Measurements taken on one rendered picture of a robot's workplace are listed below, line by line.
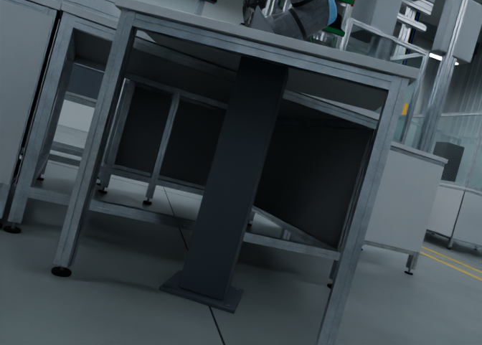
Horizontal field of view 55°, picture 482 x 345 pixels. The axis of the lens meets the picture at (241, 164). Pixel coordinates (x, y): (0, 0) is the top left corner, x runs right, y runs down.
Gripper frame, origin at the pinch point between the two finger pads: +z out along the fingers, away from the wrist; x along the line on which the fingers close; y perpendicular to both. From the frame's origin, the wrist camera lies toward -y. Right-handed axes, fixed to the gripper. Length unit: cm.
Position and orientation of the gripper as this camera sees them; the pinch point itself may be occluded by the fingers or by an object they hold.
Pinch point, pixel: (247, 26)
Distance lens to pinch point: 217.8
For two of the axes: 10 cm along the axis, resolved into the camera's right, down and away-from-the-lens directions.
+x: 9.0, 2.4, 3.5
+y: 3.4, 1.1, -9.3
